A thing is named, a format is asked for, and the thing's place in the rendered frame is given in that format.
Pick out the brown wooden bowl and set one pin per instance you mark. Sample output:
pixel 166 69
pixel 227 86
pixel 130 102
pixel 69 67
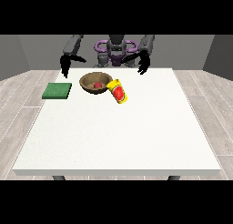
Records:
pixel 92 81

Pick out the grey robot trunk purple rings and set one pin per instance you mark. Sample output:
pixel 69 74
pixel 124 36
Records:
pixel 115 48

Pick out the small red ball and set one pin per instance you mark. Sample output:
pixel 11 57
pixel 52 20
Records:
pixel 97 85

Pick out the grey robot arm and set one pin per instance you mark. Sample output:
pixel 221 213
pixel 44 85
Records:
pixel 72 45
pixel 146 44

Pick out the green square pad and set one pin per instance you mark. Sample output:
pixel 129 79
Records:
pixel 57 90

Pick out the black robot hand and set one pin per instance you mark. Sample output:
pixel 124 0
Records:
pixel 143 62
pixel 65 63

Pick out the dark table leg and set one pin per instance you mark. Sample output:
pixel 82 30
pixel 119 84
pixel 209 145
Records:
pixel 58 178
pixel 174 178

